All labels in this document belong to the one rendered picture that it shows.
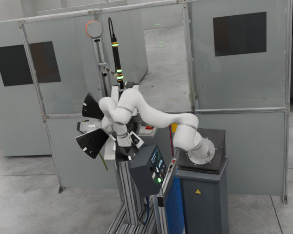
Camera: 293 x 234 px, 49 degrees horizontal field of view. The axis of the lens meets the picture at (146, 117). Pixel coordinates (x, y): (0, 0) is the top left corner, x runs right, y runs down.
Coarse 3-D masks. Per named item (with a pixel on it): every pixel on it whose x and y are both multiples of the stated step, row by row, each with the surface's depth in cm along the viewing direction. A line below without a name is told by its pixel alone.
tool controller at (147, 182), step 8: (144, 152) 189; (152, 152) 184; (136, 160) 182; (144, 160) 178; (152, 160) 180; (160, 160) 192; (136, 168) 174; (144, 168) 172; (152, 168) 174; (160, 168) 188; (136, 176) 176; (144, 176) 174; (152, 176) 174; (136, 184) 178; (144, 184) 176; (152, 184) 175; (160, 184) 182; (144, 192) 178; (152, 192) 177
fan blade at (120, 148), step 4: (116, 136) 253; (116, 140) 251; (116, 144) 249; (116, 148) 248; (120, 148) 249; (132, 148) 252; (136, 148) 254; (116, 152) 247; (120, 152) 247; (124, 152) 248; (132, 152) 250; (136, 152) 251; (116, 156) 245; (120, 156) 246; (124, 156) 246; (132, 156) 248; (116, 160) 244; (120, 160) 245; (124, 160) 245; (128, 160) 246
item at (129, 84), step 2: (124, 82) 272; (128, 82) 267; (130, 82) 265; (132, 82) 264; (134, 82) 262; (124, 84) 271; (126, 84) 268; (128, 84) 266; (130, 84) 264; (132, 84) 262; (118, 86) 278; (124, 86) 269; (126, 86) 267; (128, 86) 264; (130, 86) 263; (132, 86) 261; (118, 88) 278; (128, 88) 263; (120, 92) 272; (120, 94) 271; (120, 96) 269; (118, 98) 274; (118, 100) 272; (118, 102) 271
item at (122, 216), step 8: (144, 200) 343; (152, 200) 342; (120, 208) 335; (152, 208) 328; (120, 216) 322; (144, 216) 320; (152, 216) 316; (112, 224) 312; (120, 224) 311; (128, 224) 310; (152, 224) 305; (112, 232) 302; (120, 232) 300; (128, 232) 299; (136, 232) 297; (144, 232) 297; (152, 232) 295
